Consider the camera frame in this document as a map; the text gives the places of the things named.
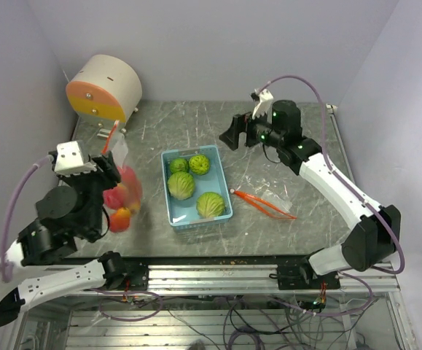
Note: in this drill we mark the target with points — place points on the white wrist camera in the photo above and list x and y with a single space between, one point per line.
263 100
72 159

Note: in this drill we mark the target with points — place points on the white round drawer box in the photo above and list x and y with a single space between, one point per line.
105 90

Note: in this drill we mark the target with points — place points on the clear zip bag orange zipper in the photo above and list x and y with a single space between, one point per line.
116 144

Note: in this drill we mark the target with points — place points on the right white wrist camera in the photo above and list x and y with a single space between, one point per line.
263 100

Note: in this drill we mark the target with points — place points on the dark red apple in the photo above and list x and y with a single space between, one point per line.
132 184

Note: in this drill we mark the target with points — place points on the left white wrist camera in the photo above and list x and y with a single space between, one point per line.
72 159

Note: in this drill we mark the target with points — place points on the light blue plastic basket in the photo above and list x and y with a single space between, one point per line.
183 213

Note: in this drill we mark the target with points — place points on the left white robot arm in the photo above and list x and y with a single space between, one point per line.
73 210

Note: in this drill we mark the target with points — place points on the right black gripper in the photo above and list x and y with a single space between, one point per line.
239 124

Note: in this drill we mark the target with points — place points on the green custard apple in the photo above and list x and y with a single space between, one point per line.
199 164

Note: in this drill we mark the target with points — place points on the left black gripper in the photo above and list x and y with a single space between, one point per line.
110 176

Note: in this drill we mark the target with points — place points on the red orange bell pepper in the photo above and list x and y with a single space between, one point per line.
119 221

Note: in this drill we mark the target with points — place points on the large red apple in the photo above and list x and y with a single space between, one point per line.
114 198

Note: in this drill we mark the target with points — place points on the green cabbage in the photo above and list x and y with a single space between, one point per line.
181 185
210 204

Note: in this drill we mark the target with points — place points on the small green fruit back left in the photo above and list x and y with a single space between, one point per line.
179 165

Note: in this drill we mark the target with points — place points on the aluminium rail frame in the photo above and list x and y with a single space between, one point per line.
223 303

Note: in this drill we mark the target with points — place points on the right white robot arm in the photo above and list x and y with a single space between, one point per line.
374 228

